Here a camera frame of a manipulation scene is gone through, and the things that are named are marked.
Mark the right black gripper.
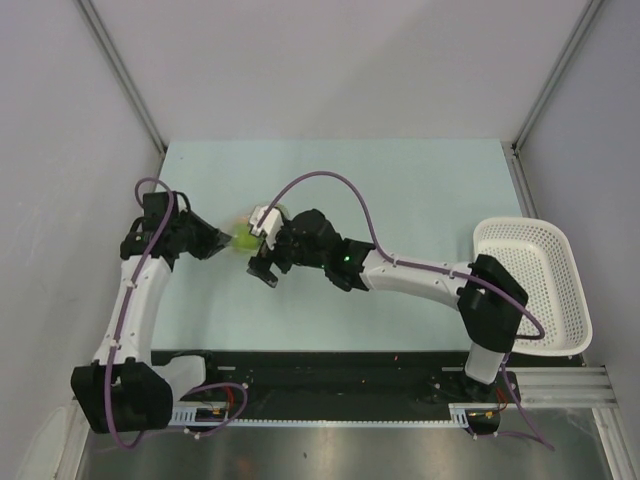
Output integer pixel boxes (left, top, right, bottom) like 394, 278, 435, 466
249, 219, 328, 287

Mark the white slotted cable duct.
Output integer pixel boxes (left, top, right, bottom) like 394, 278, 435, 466
168, 404, 498, 436

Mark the right aluminium corner post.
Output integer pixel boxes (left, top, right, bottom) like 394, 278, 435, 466
512, 0, 606, 151

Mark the green fake apple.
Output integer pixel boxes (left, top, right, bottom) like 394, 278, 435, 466
230, 223, 261, 253

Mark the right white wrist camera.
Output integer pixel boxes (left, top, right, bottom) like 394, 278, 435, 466
248, 205, 286, 250

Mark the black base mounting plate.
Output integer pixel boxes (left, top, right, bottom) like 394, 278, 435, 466
175, 351, 519, 433

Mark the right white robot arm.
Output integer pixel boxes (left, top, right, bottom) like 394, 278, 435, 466
248, 206, 528, 401

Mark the clear polka dot zip bag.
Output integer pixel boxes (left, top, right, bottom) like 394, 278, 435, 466
220, 203, 290, 255

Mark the left aluminium corner post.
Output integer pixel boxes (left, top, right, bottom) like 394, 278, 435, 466
73, 0, 168, 157

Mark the aluminium corner post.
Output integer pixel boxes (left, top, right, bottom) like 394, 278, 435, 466
73, 0, 168, 157
512, 0, 606, 151

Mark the white perforated plastic basket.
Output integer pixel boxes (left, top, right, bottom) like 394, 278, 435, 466
473, 217, 593, 357

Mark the aluminium frame rail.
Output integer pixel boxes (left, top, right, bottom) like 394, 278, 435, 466
507, 367, 617, 409

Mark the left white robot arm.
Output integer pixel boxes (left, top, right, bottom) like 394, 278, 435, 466
70, 191, 231, 434

